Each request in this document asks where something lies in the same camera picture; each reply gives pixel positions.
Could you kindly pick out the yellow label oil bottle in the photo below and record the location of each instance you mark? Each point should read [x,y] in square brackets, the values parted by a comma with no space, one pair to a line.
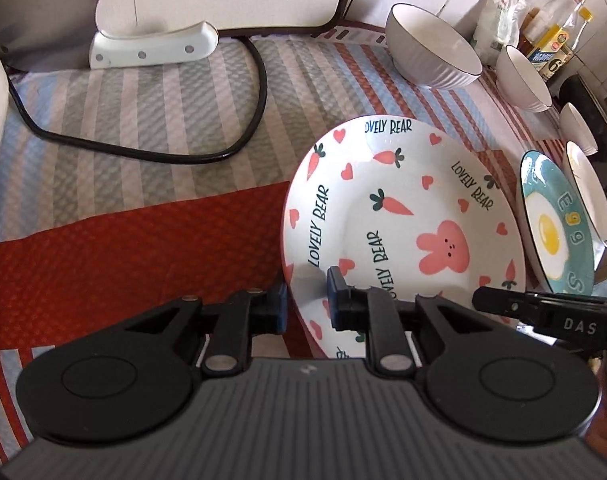
[553,35]

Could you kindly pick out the black wok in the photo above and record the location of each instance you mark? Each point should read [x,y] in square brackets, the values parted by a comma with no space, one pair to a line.
[591,100]

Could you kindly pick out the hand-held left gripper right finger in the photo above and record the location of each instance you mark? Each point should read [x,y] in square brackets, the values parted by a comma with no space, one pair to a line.
[335,297]

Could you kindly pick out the white bunny carrot plate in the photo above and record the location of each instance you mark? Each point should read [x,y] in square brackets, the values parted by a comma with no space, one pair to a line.
[408,185]

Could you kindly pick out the striped table mat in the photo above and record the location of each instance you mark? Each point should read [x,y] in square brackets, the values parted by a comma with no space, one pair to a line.
[133,240]

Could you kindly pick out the teal fried egg plate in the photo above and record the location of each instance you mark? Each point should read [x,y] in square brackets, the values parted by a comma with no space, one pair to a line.
[548,230]

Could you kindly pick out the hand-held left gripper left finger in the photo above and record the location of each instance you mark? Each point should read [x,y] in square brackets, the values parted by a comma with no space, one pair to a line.
[280,307]

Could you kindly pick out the plain white plate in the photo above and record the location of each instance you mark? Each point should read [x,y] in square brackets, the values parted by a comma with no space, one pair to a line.
[591,195]

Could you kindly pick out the white ribbed bowl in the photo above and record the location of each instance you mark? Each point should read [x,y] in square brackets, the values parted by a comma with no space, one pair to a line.
[521,85]
[423,60]
[576,127]

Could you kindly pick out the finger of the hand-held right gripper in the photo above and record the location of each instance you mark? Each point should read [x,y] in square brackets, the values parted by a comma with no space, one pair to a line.
[498,301]

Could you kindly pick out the cream label bottle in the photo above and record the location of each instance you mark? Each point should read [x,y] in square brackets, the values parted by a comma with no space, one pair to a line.
[583,22]

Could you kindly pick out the brown glass bottle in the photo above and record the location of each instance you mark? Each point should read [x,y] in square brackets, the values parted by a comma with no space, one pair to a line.
[531,30]

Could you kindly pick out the white plastic bag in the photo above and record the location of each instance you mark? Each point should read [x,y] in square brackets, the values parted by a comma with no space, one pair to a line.
[493,25]

